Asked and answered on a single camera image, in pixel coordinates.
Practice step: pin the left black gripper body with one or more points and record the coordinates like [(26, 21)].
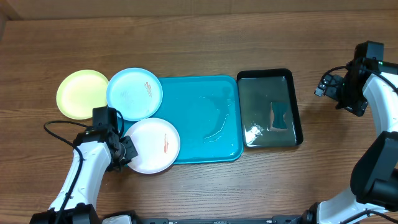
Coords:
[(124, 154)]

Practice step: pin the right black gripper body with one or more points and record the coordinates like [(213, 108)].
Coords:
[(329, 86)]

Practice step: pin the white pink plate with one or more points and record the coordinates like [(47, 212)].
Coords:
[(157, 143)]

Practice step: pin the green scrub sponge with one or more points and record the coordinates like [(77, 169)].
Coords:
[(278, 111)]

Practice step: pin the green rimmed plate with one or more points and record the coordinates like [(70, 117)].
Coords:
[(80, 92)]

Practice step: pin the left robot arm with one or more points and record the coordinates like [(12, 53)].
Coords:
[(95, 152)]

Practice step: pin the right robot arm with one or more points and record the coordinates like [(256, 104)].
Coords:
[(372, 191)]

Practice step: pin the teal plastic tray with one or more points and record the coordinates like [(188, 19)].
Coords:
[(205, 112)]

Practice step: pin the blue rimmed plate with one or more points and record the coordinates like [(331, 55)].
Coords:
[(135, 92)]

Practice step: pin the black water basin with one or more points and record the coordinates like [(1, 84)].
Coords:
[(257, 90)]

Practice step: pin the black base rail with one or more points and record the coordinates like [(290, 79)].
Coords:
[(126, 219)]

